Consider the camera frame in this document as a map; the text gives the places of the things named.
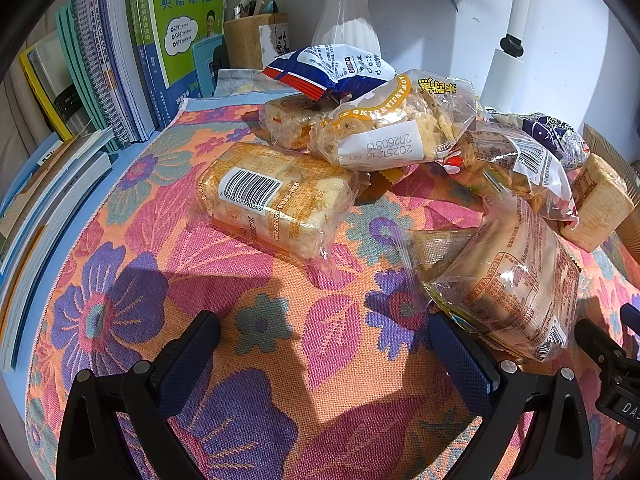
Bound cake brown print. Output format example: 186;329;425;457
408;193;580;362

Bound small toast cube pack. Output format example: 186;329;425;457
561;154;634;252

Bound bread barcode pack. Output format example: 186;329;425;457
196;142;369;261

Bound red striped biscuit bag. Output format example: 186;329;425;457
438;122;579;226

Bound purple white chips bag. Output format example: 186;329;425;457
486;107;590;170

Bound orange pastry pack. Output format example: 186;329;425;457
259;94;337;151

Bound round cracker bag orange ring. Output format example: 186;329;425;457
307;69;478;172

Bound blue white snack bag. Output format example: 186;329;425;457
262;44;396;102

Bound floral woven table mat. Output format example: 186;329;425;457
24;95;640;480

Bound stacked flat books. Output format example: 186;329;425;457
1;128;114;372

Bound amber ribbed glass bowl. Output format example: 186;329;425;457
582;124;640;261

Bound white desk lamp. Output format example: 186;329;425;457
480;0;530;112

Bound upright book row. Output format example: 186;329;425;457
17;0;171;152

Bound small blue booklet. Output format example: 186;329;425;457
191;35;229;98

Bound wooden pen holder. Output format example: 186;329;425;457
224;13;291;70

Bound green cover grammar book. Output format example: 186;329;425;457
150;0;224;88

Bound white ribbed vase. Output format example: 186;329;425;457
311;0;381;55

